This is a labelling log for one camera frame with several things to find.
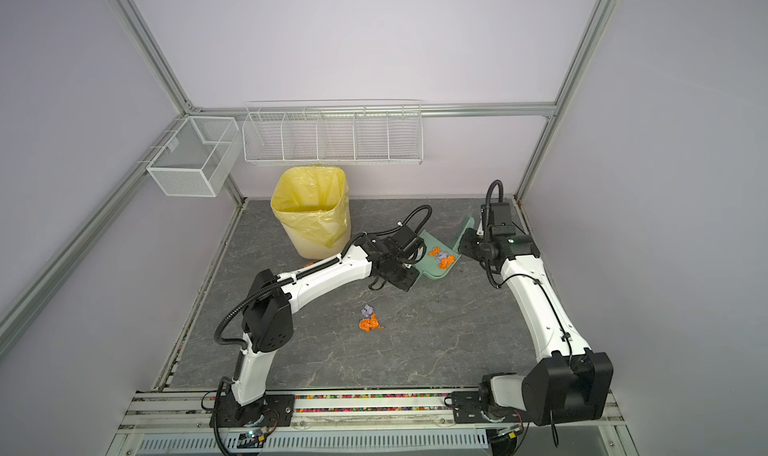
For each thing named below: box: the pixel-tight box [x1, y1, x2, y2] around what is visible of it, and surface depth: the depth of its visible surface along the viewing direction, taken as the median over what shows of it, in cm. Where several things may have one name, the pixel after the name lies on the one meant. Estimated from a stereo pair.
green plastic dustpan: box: [414, 230, 461, 284], surface depth 93 cm
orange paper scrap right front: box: [428, 247, 456, 270], surface depth 93 cm
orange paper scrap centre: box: [359, 312, 384, 332], surface depth 89 cm
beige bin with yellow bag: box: [271, 166, 351, 260], surface depth 95 cm
